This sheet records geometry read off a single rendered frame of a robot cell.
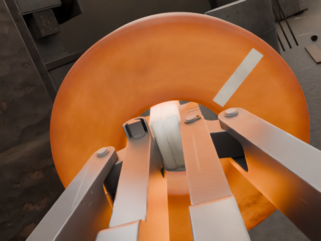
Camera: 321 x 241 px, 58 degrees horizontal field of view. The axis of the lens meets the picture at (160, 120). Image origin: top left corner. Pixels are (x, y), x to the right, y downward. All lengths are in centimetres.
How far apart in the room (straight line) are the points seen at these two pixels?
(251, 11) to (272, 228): 173
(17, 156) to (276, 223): 121
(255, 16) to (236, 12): 16
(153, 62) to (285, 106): 8
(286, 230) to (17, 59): 123
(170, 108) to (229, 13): 243
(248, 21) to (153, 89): 244
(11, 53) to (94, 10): 653
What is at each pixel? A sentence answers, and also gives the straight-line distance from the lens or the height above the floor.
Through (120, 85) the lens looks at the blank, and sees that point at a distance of 16.
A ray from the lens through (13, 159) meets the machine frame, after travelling 45.
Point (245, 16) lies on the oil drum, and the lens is 258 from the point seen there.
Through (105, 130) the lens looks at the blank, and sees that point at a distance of 17.
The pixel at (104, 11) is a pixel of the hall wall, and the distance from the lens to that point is 709.
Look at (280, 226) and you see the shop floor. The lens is 144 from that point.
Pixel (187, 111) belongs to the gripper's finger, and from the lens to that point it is 16.
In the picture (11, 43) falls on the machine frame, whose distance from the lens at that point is 49.
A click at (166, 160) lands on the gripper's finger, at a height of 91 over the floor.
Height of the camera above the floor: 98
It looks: 19 degrees down
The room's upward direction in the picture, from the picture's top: 19 degrees counter-clockwise
